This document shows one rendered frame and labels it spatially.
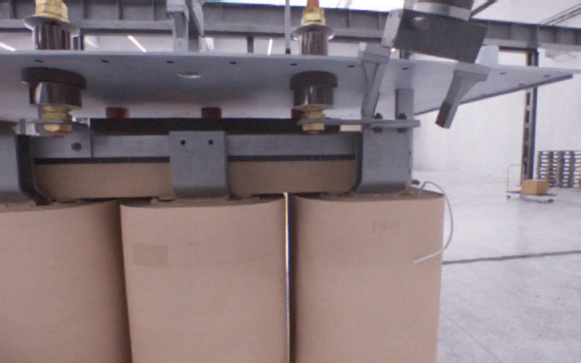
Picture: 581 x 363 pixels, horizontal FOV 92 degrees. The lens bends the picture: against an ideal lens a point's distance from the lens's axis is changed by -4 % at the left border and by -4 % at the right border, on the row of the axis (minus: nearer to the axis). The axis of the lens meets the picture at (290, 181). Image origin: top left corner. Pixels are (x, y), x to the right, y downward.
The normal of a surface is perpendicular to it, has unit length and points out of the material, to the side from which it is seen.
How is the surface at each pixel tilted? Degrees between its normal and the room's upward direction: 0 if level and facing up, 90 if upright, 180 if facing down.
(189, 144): 90
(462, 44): 113
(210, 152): 90
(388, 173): 90
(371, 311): 90
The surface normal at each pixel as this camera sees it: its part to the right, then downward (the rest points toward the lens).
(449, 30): 0.08, 0.48
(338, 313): -0.31, 0.09
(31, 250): 0.36, 0.08
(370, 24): 0.13, 0.09
